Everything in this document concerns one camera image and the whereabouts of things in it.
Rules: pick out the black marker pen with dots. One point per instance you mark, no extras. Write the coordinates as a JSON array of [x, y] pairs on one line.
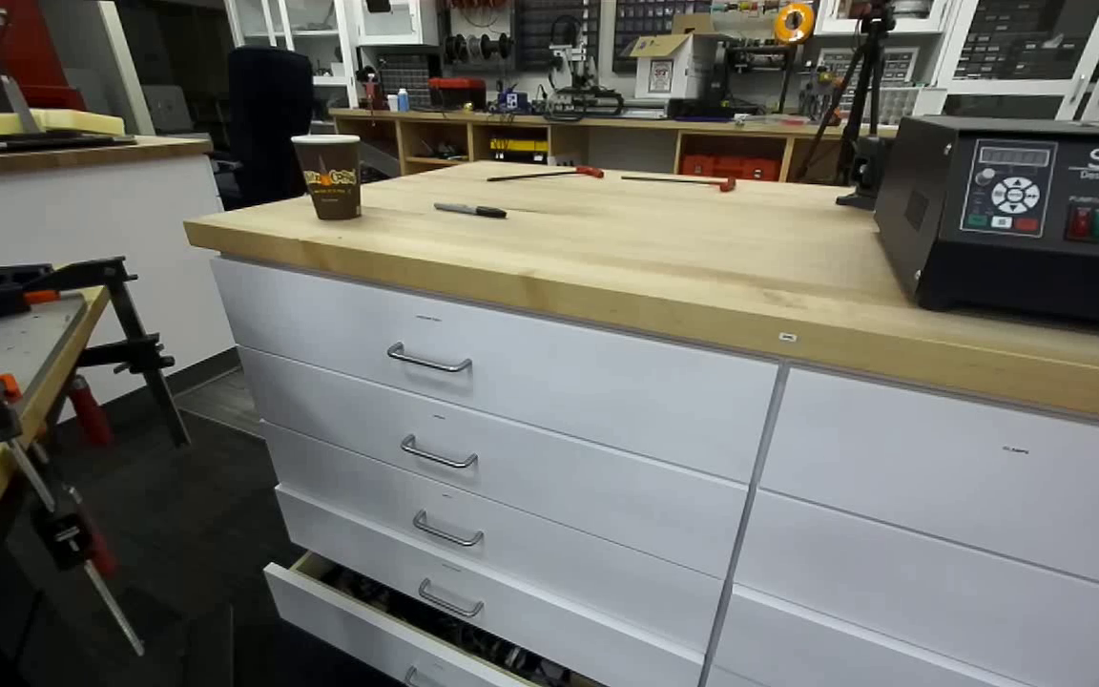
[[470, 213]]

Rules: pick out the brown paper coffee cup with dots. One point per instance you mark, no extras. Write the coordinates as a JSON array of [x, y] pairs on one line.
[[330, 168]]

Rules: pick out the wooden shelf workbench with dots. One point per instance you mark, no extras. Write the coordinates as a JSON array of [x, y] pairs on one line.
[[748, 152]]

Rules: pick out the black camera tripod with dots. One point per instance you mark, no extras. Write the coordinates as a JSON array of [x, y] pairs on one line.
[[861, 87]]

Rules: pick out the red black bar clamp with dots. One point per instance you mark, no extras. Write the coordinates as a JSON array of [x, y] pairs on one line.
[[61, 526]]

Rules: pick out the white drawer cabinet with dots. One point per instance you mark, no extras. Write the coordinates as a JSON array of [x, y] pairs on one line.
[[658, 512]]

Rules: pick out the black office chair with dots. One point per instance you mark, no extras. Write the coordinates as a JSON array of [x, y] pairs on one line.
[[268, 109]]

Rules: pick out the black control box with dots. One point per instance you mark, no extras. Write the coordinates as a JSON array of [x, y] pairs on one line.
[[993, 214]]

